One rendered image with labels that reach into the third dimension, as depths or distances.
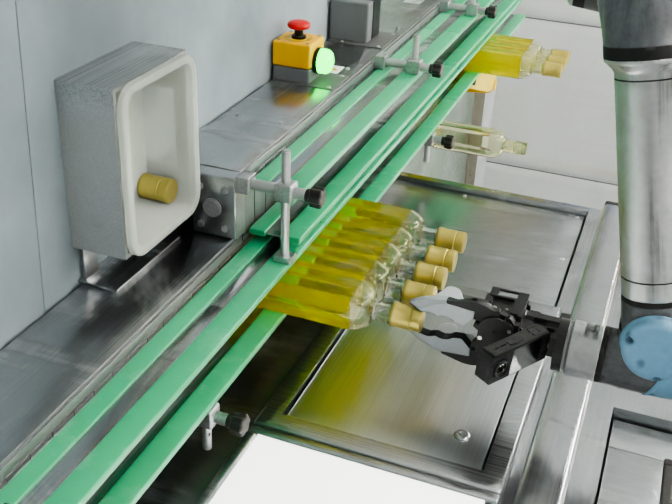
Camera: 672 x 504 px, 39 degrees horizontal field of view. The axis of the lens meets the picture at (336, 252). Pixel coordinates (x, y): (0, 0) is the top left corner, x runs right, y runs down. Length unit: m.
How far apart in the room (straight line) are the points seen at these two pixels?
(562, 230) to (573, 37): 5.45
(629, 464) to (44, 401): 0.78
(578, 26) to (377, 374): 6.06
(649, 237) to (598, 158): 6.55
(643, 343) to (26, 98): 0.73
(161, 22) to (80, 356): 0.48
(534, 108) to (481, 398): 6.24
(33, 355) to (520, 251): 1.01
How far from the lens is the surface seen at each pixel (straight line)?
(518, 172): 7.74
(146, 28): 1.30
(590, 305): 1.63
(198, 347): 1.15
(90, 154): 1.15
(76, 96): 1.13
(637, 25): 0.99
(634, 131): 1.02
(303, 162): 1.40
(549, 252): 1.84
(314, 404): 1.33
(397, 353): 1.44
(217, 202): 1.31
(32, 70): 1.11
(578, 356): 1.25
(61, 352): 1.13
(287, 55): 1.65
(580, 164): 7.63
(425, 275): 1.37
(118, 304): 1.20
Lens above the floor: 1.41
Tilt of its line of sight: 17 degrees down
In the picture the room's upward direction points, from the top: 103 degrees clockwise
